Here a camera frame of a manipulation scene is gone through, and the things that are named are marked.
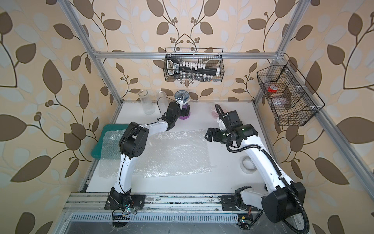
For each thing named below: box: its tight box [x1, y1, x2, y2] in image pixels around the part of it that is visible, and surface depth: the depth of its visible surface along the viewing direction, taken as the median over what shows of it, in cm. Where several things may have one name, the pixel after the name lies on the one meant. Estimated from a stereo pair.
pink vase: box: [210, 108, 220, 119], surface depth 107 cm
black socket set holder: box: [165, 58, 221, 77], surface depth 84 cm
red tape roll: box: [267, 85, 278, 93], surface depth 84 cm
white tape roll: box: [240, 155, 258, 175], surface depth 87 cm
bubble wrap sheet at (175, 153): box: [135, 128, 212, 178], surface depth 93 cm
